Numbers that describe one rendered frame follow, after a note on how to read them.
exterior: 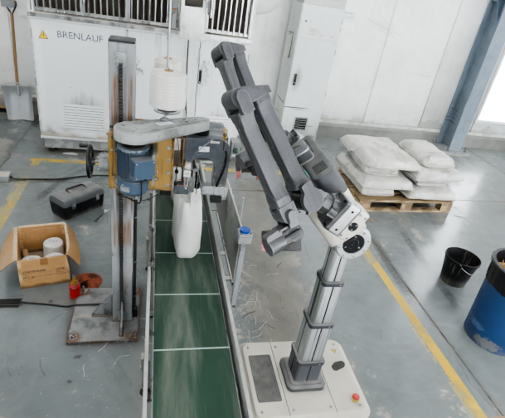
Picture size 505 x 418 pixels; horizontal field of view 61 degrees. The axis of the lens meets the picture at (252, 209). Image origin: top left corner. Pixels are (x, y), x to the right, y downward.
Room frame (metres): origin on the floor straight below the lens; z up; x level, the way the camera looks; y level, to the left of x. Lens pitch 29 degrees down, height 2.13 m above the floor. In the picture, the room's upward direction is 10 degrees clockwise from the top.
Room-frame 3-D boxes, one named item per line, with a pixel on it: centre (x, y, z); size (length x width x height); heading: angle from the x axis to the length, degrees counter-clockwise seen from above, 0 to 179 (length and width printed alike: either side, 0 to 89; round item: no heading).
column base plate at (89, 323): (2.07, 0.84, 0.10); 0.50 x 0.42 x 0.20; 15
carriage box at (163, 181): (2.10, 0.64, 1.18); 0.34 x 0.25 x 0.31; 105
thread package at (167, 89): (1.91, 0.46, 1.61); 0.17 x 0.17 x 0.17
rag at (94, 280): (2.35, 1.08, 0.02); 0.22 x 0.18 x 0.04; 15
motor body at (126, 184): (1.86, 0.60, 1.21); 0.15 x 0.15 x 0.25
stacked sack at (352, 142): (4.84, -1.24, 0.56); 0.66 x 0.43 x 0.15; 103
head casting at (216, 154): (2.22, 0.32, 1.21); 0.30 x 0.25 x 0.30; 15
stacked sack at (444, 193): (4.63, -1.95, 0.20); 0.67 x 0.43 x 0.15; 105
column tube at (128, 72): (2.07, 0.73, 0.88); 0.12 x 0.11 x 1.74; 105
